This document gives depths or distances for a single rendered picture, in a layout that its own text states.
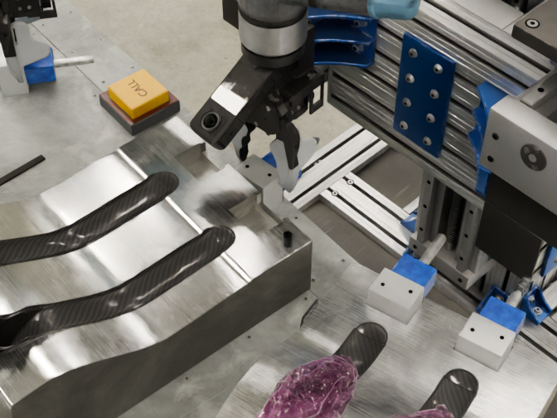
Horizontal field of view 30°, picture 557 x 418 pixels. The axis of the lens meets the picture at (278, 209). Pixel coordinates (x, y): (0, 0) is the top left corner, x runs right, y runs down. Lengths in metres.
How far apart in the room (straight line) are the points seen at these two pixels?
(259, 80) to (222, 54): 1.61
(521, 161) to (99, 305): 0.49
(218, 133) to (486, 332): 0.36
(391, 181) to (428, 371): 1.09
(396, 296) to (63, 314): 0.35
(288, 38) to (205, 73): 1.60
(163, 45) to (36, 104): 1.35
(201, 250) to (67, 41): 0.52
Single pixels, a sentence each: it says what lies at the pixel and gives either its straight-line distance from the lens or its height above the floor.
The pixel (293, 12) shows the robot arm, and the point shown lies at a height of 1.11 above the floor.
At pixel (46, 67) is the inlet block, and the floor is 0.84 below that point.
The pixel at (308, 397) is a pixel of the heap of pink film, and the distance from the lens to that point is 1.01.
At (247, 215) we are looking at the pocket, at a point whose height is 0.86.
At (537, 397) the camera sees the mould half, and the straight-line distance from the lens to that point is 1.12.
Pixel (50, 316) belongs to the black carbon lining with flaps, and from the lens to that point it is 1.09.
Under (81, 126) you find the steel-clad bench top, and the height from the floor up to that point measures 0.80.
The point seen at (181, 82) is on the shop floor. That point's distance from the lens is 2.69.
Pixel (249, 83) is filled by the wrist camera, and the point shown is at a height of 1.01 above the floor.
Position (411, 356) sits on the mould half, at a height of 0.86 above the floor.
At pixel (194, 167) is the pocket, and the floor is 0.86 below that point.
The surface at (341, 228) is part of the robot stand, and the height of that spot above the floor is 0.21.
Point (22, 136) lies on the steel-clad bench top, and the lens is 1.44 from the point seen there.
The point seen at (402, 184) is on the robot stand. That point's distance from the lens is 2.16.
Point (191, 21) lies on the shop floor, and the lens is 2.88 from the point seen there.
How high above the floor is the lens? 1.78
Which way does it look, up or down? 49 degrees down
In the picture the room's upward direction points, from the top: straight up
